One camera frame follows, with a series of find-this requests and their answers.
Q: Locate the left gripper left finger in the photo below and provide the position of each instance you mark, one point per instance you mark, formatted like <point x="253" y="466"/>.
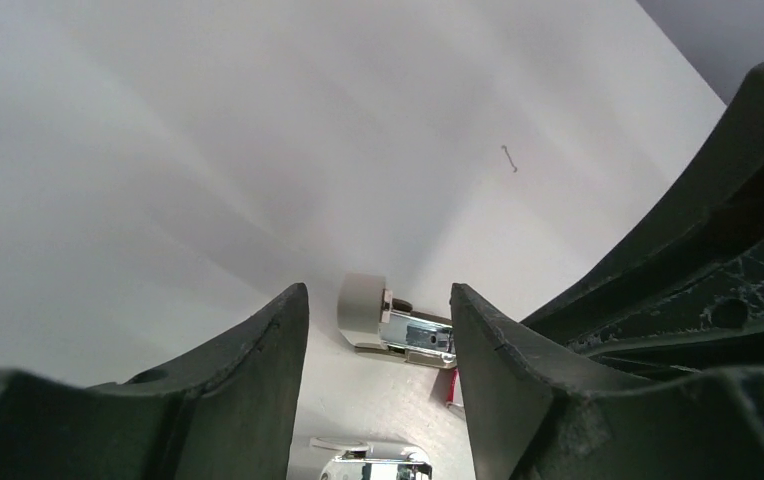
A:
<point x="223" y="410"/>

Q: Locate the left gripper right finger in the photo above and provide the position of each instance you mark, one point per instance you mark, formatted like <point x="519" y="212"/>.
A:
<point x="535" y="410"/>

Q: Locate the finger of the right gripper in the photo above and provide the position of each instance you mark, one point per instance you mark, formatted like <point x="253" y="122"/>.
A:
<point x="684" y="289"/>

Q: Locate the cardboard staple box tray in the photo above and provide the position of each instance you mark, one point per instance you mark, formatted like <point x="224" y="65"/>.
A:
<point x="454" y="401"/>

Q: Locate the loose bent staple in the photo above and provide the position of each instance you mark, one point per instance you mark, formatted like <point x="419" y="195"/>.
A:
<point x="509" y="158"/>

